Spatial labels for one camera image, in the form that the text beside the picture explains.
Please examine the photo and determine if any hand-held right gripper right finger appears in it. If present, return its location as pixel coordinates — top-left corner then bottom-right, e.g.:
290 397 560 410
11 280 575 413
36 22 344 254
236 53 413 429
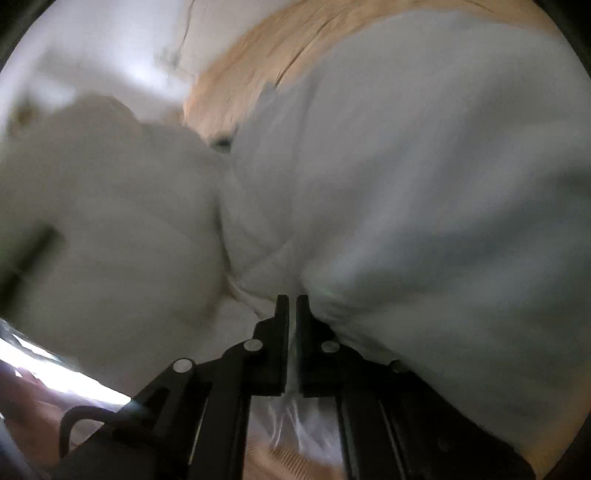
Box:
295 295 536 480

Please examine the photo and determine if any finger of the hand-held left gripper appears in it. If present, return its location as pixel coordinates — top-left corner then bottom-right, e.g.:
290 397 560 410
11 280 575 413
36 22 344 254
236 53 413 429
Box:
0 225 66 289

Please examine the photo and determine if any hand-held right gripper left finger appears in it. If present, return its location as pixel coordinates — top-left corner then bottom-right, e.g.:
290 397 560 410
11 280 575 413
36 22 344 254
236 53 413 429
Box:
131 295 291 480

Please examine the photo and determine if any white garment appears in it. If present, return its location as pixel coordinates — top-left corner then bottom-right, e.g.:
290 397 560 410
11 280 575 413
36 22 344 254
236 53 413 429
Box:
217 9 591 467

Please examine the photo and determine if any cream cloth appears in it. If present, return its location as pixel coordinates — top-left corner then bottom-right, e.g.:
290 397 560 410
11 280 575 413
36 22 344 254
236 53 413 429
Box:
0 95 236 393

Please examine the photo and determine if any tan blanket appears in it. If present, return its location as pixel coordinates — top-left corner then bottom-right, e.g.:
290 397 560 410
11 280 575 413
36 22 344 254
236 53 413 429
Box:
184 0 583 480

